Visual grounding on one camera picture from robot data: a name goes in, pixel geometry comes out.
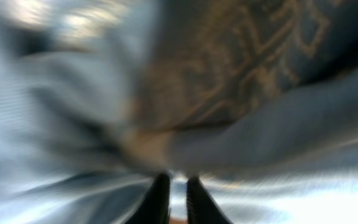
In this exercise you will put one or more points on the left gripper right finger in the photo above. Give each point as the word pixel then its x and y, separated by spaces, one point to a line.
pixel 201 208

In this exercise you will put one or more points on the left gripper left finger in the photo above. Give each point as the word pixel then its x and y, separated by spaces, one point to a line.
pixel 154 208

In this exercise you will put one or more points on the light blue printed t-shirt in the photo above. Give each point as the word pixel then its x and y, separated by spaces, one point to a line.
pixel 258 99

